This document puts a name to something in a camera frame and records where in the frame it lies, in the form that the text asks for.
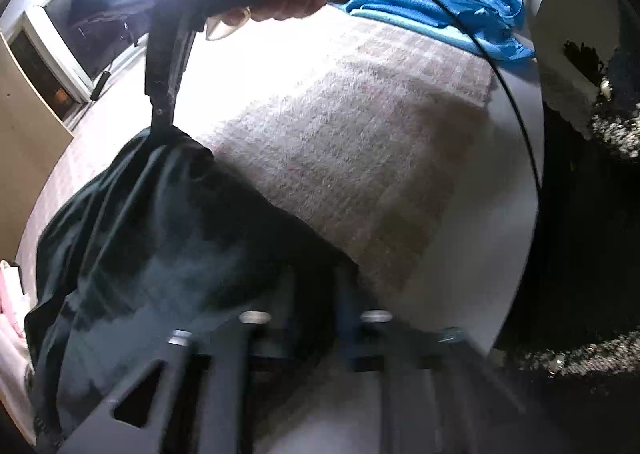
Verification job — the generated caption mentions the pink white folded cloth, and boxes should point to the pink white folded cloth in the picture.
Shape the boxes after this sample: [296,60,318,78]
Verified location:
[0,259,36,445]

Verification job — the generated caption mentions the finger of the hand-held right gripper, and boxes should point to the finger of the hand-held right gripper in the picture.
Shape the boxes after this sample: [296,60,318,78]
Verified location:
[144,26,200,132]

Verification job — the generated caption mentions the dark grey pants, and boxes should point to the dark grey pants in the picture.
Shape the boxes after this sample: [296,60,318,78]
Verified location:
[22,126,361,450]

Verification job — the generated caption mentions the shiny blue garment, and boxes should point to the shiny blue garment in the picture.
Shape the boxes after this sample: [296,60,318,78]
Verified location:
[345,0,536,64]

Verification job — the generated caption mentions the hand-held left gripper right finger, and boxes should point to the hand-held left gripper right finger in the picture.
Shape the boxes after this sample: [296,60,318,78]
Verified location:
[336,268,532,454]

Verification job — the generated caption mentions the person's speckled knit sweater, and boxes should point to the person's speckled knit sweater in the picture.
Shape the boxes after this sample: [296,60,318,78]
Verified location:
[495,44,640,385]

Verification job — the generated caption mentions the white bed mattress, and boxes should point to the white bed mattress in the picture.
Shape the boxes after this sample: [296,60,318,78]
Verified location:
[250,0,551,454]

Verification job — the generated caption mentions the cream fluffy rug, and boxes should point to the cream fluffy rug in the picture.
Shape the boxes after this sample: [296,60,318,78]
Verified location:
[540,38,606,139]

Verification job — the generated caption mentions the black cable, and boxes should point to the black cable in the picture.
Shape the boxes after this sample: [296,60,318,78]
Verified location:
[395,0,543,215]

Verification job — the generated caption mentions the light wooden wardrobe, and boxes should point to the light wooden wardrobe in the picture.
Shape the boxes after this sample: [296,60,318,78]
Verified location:
[0,34,76,265]

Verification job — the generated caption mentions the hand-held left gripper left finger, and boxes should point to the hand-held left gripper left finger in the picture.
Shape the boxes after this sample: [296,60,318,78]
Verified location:
[57,311,283,454]

